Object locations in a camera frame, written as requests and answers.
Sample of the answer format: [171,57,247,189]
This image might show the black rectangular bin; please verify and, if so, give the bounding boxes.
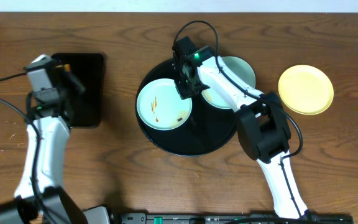
[52,53,105,128]

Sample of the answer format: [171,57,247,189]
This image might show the light green plate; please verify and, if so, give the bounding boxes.
[201,56,256,110]
[136,78,193,131]

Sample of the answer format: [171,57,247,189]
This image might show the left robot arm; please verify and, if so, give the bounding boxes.
[0,55,87,223]

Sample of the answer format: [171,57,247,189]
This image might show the yellow plate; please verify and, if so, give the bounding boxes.
[278,65,334,115]

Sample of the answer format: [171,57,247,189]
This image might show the round black tray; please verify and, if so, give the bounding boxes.
[135,59,236,156]

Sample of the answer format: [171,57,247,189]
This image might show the green yellow sponge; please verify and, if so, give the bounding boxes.
[62,64,71,73]

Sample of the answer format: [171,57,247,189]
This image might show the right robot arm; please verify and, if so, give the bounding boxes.
[172,45,308,219]

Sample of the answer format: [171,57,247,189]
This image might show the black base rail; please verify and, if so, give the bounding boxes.
[82,204,354,224]

